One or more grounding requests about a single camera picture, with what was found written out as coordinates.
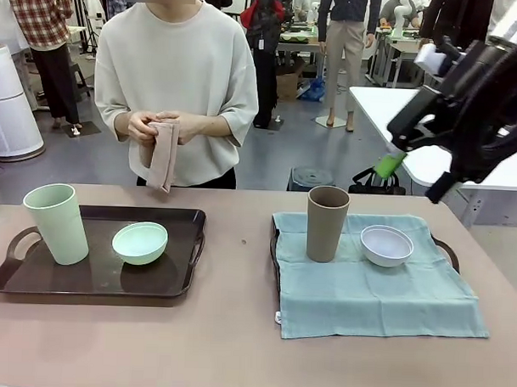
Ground person in black coat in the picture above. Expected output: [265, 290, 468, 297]
[419, 0, 496, 42]

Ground figure in beige trousers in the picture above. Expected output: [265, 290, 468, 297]
[313, 0, 384, 134]

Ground person in cream sweater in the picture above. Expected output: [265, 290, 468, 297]
[91, 0, 262, 191]

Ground brown tall cup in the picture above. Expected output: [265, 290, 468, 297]
[305, 184, 351, 265]

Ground person with red scarf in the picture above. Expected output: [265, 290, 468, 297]
[236, 0, 288, 131]

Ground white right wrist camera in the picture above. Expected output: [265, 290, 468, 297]
[413, 41, 448, 77]

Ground pink cloth mat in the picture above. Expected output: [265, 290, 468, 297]
[137, 116, 182, 195]

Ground black bag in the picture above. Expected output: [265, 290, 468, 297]
[348, 165, 408, 196]

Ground person in red plaid shirt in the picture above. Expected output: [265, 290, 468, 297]
[0, 0, 86, 132]

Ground blue plastic bag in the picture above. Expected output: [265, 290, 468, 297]
[297, 76, 329, 103]

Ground person's left forearm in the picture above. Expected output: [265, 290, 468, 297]
[194, 113, 236, 138]

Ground black braided cable sleeve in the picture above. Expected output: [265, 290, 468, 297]
[424, 36, 517, 208]

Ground blue grey round bin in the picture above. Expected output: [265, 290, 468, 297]
[287, 164, 338, 194]

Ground person's left hand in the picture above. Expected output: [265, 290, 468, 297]
[155, 109, 202, 148]

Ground cardboard box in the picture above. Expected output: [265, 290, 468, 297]
[274, 58, 306, 104]

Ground person's right hand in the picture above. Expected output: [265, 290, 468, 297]
[126, 109, 162, 148]

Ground light green tall cup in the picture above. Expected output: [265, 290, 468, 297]
[20, 182, 93, 267]

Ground light green bowl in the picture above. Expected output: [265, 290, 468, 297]
[110, 221, 170, 267]

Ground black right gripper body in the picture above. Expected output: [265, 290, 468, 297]
[432, 37, 517, 185]

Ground pale blue bowl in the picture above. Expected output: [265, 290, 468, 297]
[359, 224, 414, 268]

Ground teal cloth mat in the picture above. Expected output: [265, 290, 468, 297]
[268, 210, 495, 347]

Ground person's right forearm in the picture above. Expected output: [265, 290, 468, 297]
[115, 110, 138, 136]

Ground dark brown serving tray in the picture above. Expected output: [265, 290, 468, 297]
[267, 222, 461, 304]
[0, 201, 208, 302]

